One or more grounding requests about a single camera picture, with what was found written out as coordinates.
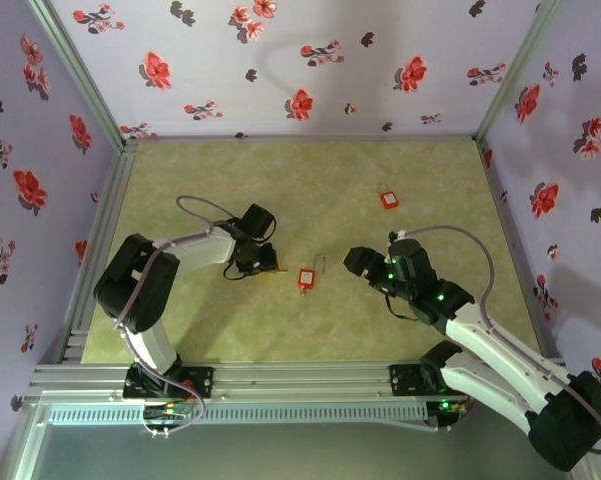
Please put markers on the red padlock shackle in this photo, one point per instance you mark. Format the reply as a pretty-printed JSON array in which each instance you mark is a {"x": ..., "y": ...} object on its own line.
[
  {"x": 389, "y": 200},
  {"x": 305, "y": 278}
]

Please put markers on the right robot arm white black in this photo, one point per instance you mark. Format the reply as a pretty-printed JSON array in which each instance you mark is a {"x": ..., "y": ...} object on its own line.
[{"x": 505, "y": 365}]

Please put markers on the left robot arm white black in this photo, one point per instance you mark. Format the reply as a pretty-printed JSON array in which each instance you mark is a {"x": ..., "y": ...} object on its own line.
[{"x": 135, "y": 285}]

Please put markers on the red padlock open shackle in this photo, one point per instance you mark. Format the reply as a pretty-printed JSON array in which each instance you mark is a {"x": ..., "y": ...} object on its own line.
[{"x": 305, "y": 278}]

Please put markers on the small circuit board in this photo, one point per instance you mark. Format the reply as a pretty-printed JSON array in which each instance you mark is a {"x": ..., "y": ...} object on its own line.
[
  {"x": 167, "y": 412},
  {"x": 452, "y": 407}
]

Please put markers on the grey metal sheet panel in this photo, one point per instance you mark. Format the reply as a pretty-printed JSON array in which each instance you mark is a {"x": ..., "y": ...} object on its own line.
[{"x": 280, "y": 455}]

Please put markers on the thin aluminium rail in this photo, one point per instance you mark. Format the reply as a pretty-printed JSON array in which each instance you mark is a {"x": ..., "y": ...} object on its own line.
[{"x": 305, "y": 137}]

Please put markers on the aluminium side rail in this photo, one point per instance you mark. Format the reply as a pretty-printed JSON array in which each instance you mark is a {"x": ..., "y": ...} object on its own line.
[
  {"x": 515, "y": 240},
  {"x": 105, "y": 240}
]

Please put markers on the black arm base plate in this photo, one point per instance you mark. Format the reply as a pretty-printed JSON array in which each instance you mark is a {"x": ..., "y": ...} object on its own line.
[
  {"x": 405, "y": 380},
  {"x": 202, "y": 382}
]

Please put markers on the long aluminium frame rail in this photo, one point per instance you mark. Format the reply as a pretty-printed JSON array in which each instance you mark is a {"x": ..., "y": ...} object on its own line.
[{"x": 300, "y": 382}]

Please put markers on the aluminium corner post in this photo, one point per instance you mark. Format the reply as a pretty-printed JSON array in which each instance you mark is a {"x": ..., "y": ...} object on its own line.
[
  {"x": 520, "y": 65},
  {"x": 75, "y": 70}
]

